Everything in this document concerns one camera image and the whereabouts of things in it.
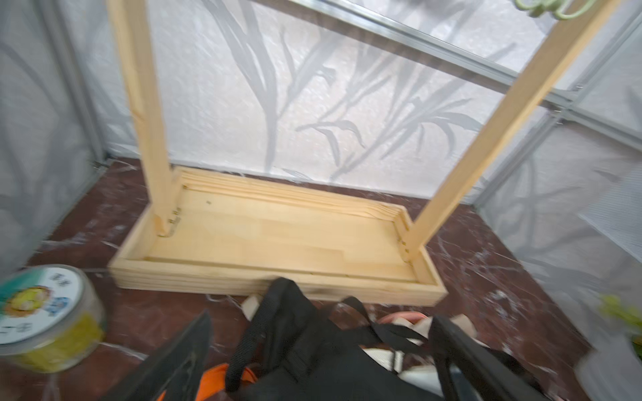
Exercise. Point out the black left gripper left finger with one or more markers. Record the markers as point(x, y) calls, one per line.
point(172, 372)

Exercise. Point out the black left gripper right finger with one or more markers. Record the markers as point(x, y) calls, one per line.
point(493, 374)

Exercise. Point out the bright orange crossbody bag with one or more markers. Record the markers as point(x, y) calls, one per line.
point(213, 381)

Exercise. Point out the cream white crossbody bag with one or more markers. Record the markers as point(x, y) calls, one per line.
point(388, 358)

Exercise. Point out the pink crossbody bag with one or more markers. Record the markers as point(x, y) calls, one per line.
point(403, 317)

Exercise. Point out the black crossbody bag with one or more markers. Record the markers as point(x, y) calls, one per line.
point(314, 359)

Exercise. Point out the green hook right end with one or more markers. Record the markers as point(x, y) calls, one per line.
point(561, 10)

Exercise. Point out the potted artificial flower plant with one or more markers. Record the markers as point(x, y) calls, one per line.
point(612, 371)

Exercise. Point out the wooden clothes rack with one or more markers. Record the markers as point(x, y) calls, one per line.
point(208, 232)

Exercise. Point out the white wire mesh basket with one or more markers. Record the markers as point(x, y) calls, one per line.
point(616, 213)

